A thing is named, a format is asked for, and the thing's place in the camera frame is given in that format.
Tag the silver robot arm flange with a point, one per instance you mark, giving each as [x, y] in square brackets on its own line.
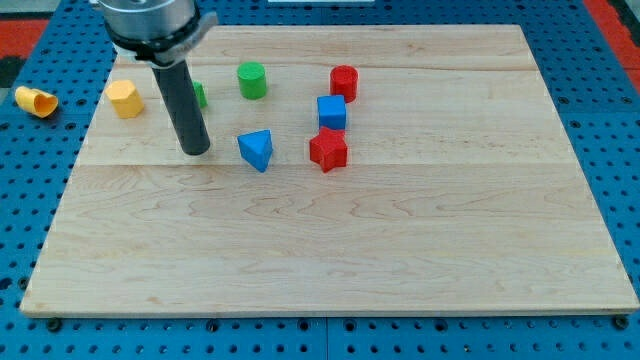
[159, 33]

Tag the wooden board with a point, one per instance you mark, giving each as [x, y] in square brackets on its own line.
[462, 195]

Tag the red star block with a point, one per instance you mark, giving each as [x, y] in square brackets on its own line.
[329, 149]

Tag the blue cube block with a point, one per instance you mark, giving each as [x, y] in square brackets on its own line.
[332, 112]

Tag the blue triangle block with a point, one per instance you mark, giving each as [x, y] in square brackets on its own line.
[256, 148]

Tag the red cylinder block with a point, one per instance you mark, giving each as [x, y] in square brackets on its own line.
[344, 81]

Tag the green cylinder block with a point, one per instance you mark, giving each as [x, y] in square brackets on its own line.
[252, 80]

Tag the green block behind rod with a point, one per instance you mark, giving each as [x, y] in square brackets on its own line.
[200, 94]

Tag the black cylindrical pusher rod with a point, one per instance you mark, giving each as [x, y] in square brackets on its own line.
[176, 88]

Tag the yellow hexagon block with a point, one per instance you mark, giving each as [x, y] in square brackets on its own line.
[125, 98]

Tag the yellow block off board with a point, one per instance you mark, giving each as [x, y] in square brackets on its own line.
[35, 101]

